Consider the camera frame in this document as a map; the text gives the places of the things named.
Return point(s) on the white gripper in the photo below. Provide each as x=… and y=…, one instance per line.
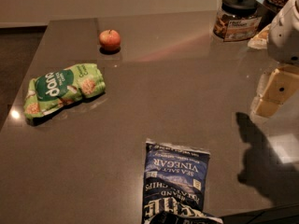
x=286, y=41

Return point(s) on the clear plastic snack packet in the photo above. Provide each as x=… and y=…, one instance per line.
x=259, y=41

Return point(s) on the blue chip bag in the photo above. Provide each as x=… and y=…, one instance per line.
x=174, y=185

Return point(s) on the red apple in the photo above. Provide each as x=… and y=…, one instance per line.
x=110, y=40

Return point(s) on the green rice chip bag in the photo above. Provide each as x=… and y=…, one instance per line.
x=55, y=90

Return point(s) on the glass jar with black lid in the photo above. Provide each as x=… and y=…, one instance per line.
x=236, y=20

